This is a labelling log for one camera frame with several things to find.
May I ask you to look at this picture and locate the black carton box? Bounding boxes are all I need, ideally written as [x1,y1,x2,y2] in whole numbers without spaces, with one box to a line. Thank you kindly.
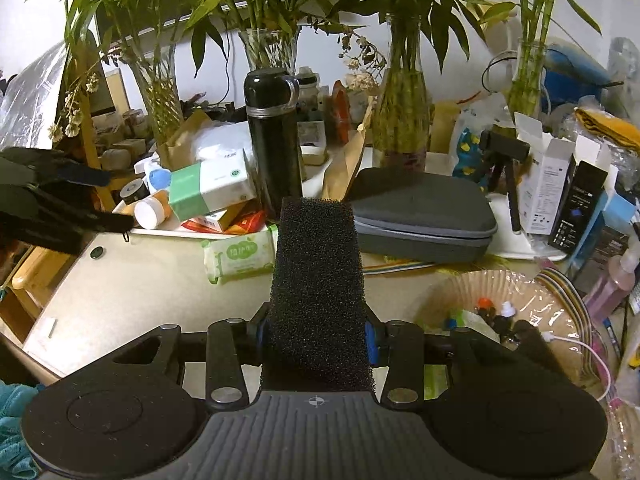
[547,160,610,261]

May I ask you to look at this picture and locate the small black jar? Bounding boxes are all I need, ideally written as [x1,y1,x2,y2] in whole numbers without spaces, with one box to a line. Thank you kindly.
[119,178,152,207]

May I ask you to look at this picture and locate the white plastic bag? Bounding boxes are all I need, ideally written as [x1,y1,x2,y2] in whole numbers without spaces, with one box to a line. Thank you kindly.
[434,91,518,161]

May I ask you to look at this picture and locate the green white carton box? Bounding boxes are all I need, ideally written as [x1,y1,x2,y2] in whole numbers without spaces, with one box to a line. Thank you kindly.
[167,149,257,222]

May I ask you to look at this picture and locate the black foam sponge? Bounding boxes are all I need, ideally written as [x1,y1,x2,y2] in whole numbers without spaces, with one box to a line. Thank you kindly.
[260,196,375,393]

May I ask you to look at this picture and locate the plastic wrapped paper basket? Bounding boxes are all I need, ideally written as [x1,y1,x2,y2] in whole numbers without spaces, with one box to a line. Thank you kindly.
[415,270,608,401]

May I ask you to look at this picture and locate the black thermos bottle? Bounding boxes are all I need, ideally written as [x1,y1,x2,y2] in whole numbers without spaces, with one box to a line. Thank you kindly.
[243,67,304,221]

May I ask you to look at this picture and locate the silver foil bag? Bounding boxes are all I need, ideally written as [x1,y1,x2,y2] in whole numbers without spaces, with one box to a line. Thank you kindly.
[0,42,71,151]

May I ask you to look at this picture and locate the white orange small box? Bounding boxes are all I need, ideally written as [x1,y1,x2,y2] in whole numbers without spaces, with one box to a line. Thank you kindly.
[182,203,251,232]

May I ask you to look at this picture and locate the pile of wooden blocks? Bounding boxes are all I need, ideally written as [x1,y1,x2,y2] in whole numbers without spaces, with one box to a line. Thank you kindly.
[92,107,151,171]

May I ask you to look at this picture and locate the white cable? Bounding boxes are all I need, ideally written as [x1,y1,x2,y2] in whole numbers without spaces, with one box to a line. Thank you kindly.
[545,332,616,401]

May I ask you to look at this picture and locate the green wet wipes pack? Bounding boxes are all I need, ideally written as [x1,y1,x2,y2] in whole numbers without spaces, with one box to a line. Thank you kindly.
[201,224,279,285]

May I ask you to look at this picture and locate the brown paper bag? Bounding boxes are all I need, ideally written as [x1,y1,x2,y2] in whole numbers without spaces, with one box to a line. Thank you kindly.
[321,97,376,201]

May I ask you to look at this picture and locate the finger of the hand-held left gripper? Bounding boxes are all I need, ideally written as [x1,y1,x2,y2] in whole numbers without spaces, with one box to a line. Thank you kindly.
[67,207,136,233]
[50,160,113,188]

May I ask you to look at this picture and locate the brown paper wrap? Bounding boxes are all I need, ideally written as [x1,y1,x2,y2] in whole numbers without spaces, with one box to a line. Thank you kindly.
[159,109,213,171]

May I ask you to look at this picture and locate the blue plastic item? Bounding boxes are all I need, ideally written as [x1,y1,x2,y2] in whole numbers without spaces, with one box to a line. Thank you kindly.
[542,45,613,111]

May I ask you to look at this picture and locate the yellow cloth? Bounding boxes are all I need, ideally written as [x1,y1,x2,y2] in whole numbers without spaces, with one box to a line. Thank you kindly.
[575,107,640,153]

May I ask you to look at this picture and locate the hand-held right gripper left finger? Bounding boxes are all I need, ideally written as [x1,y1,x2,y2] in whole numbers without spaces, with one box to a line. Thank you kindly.
[111,304,272,409]

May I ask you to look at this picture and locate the grey hard case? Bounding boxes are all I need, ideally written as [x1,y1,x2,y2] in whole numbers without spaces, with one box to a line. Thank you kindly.
[346,166,498,264]

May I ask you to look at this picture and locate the pink liquid bottle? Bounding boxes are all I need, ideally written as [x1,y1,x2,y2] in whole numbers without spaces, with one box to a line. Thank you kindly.
[582,252,640,321]

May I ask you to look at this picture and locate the bamboo plant in glass vase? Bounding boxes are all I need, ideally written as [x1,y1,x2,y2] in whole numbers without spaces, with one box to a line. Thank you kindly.
[25,0,236,153]
[190,0,351,77]
[465,0,618,117]
[330,0,516,156]

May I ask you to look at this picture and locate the white plastic package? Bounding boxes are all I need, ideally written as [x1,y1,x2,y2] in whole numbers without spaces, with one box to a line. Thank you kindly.
[192,120,251,163]

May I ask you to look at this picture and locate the teal mesh bath loofah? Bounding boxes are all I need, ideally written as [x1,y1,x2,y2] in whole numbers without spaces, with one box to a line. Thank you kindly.
[0,379,42,480]

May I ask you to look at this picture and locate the light blue carton box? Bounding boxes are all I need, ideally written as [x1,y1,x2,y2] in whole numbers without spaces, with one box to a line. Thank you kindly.
[570,190,632,286]

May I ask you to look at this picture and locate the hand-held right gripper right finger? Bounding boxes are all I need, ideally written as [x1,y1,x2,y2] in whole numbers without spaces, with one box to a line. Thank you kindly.
[364,310,508,407]

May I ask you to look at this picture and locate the red figurine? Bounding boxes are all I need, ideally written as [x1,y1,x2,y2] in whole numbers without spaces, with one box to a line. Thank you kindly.
[331,80,351,143]

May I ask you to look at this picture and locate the white capped orange bottle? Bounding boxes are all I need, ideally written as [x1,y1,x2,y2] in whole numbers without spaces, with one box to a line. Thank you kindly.
[134,189,175,231]

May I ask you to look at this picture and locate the black mini tripod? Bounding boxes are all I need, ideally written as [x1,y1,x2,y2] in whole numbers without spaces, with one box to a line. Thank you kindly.
[480,130,531,233]

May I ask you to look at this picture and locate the red snack packet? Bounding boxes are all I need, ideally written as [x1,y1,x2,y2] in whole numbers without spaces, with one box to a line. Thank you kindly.
[227,210,268,236]

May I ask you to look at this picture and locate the blue yellow printed bag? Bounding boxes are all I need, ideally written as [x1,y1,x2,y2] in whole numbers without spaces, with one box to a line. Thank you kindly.
[452,127,488,181]

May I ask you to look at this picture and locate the white blue tube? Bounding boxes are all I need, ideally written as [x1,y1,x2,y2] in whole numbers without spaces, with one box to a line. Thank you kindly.
[134,157,173,191]

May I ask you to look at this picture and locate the crumpled clear plastic bottle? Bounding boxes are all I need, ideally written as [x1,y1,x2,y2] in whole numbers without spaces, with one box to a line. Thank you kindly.
[607,37,640,91]

